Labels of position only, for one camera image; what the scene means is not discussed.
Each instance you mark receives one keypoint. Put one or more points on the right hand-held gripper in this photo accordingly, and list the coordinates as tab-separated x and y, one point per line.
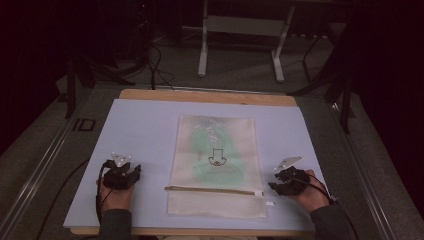
289	181

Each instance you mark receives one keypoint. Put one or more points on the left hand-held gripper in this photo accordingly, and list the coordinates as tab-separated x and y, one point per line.
117	176

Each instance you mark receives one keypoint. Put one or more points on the translucent zipper bag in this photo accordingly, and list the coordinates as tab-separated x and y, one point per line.
216	166

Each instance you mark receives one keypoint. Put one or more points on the person's left hand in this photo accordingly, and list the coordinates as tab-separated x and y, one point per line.
116	198

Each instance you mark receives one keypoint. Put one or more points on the person's right hand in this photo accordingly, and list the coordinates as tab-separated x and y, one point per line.
311	195

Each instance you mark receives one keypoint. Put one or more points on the light blue table mat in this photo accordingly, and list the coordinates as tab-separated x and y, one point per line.
140	140

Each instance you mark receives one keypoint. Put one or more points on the green item inside bag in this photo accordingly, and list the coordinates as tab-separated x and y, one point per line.
213	156

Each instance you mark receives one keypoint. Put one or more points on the black tripod stand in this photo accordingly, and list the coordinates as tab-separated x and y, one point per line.
338	90
75	76

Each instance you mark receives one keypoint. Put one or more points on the wooden table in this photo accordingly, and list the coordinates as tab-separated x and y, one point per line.
206	97

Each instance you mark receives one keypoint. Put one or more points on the white metal stand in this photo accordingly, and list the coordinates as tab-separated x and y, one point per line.
245	26

